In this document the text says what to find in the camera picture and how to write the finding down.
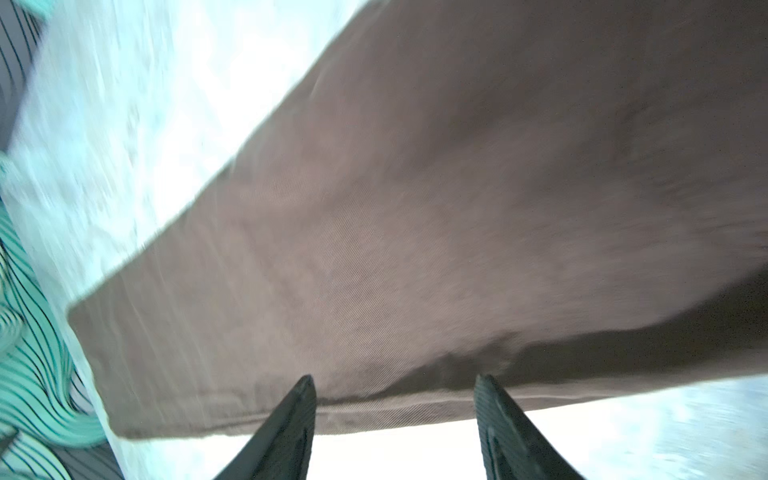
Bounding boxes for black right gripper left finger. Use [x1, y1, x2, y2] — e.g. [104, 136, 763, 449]
[216, 375, 317, 480]

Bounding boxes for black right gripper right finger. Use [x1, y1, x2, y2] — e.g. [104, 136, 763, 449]
[474, 375, 583, 480]

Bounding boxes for brown corduroy trousers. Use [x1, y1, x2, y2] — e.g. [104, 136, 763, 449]
[68, 1, 767, 439]

